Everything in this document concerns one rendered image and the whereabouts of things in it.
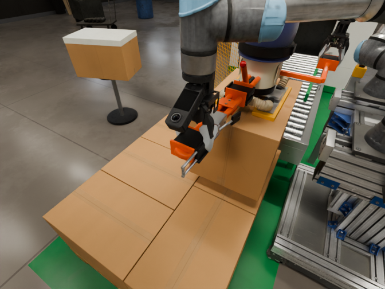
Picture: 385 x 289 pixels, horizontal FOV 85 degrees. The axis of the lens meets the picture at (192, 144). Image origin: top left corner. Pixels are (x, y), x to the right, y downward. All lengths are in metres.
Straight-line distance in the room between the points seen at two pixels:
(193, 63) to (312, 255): 1.41
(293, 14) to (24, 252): 2.08
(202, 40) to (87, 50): 2.14
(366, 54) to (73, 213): 1.80
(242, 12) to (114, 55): 2.01
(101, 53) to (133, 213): 1.69
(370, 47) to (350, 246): 1.18
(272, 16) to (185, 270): 0.99
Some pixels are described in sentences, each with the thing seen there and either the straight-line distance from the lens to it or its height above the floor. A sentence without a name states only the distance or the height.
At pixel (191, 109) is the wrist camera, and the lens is 0.45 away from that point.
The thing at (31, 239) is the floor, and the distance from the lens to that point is 2.13.
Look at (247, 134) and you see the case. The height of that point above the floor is 1.06.
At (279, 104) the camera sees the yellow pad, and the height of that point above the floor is 1.09.
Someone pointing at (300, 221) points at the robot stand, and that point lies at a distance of 1.74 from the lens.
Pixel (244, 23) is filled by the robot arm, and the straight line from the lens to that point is 0.44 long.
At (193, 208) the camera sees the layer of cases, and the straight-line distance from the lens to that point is 1.23.
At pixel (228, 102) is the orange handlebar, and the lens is 0.75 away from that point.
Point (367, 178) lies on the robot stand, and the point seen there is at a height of 0.89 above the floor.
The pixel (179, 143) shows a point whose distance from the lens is 0.55.
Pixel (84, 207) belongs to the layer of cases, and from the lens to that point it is 1.37.
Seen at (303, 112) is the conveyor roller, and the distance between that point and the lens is 2.21.
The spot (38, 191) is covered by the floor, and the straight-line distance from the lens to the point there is 2.41.
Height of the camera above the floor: 1.59
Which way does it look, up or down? 41 degrees down
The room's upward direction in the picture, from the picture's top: straight up
